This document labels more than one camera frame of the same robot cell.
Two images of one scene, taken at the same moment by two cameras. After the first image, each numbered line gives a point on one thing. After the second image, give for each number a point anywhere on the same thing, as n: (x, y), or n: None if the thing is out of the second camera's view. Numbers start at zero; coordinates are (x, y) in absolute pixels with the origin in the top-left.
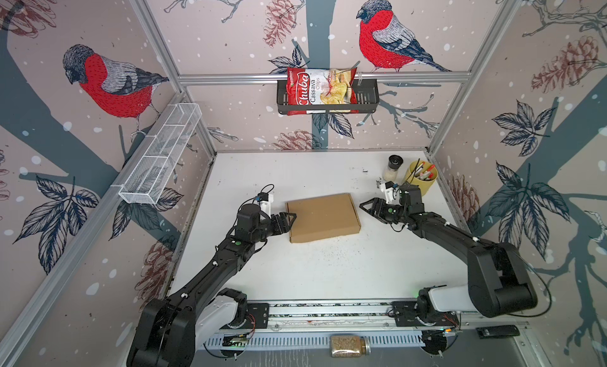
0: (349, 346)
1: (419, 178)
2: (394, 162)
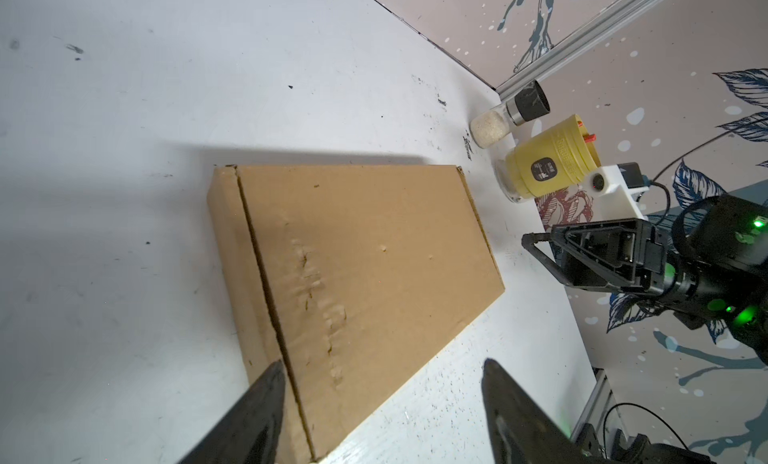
0: None
1: (552, 161)
2: (490, 127)
